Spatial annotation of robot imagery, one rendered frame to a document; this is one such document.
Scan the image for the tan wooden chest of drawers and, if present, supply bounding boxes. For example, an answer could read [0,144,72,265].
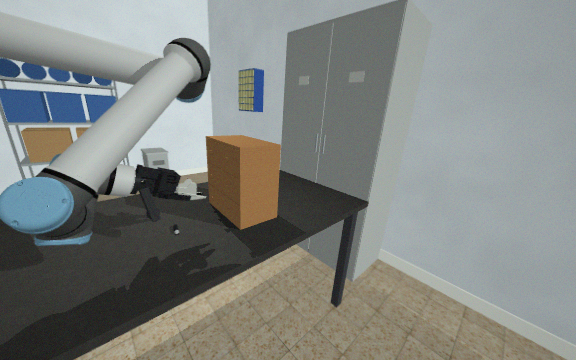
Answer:
[206,135,281,230]

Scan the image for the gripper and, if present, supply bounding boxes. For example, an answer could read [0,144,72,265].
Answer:
[130,164,206,201]

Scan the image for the brown wooden drawer front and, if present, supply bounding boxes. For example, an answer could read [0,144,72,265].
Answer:
[222,170,240,203]
[208,162,222,191]
[223,194,240,228]
[209,184,223,213]
[221,144,239,176]
[207,139,221,167]

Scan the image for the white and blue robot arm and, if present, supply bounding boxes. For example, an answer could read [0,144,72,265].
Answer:
[0,12,211,246]

